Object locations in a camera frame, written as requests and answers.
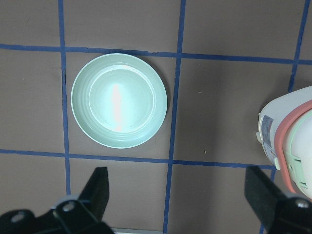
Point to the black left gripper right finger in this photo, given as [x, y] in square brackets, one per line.
[279, 213]

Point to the white toy rice cooker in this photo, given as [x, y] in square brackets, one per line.
[285, 133]

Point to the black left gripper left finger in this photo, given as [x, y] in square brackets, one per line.
[88, 209]

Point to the light green plate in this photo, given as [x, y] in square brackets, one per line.
[119, 101]

